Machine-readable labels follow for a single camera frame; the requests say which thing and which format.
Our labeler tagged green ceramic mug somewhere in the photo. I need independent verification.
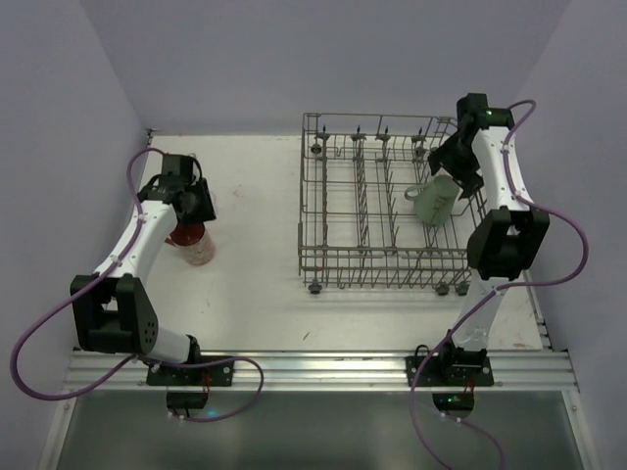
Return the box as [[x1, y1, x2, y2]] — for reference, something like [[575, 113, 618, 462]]
[[404, 174, 460, 226]]

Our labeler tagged pink ceramic mug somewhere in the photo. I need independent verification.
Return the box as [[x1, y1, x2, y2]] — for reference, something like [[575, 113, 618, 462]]
[[166, 223, 216, 266]]

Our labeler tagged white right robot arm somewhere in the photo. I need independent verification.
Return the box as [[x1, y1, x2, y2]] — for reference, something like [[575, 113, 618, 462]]
[[423, 93, 550, 386]]

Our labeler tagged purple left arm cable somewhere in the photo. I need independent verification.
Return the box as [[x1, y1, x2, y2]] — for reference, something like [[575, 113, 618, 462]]
[[10, 148, 265, 423]]

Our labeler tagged grey wire dish rack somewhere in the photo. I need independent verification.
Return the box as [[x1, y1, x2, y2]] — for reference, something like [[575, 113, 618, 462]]
[[298, 112, 486, 296]]

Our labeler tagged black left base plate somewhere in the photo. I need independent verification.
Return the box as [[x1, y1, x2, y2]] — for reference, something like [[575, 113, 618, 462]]
[[146, 355, 235, 388]]

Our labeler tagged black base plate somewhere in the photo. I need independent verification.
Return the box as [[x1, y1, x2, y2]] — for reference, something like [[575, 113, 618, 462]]
[[416, 356, 495, 387], [146, 355, 235, 388]]

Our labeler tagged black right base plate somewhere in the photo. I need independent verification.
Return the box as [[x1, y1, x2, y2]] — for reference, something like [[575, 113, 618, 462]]
[[416, 356, 495, 387]]

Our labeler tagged aluminium mounting rail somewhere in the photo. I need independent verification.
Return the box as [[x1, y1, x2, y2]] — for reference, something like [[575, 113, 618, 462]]
[[62, 351, 579, 393]]

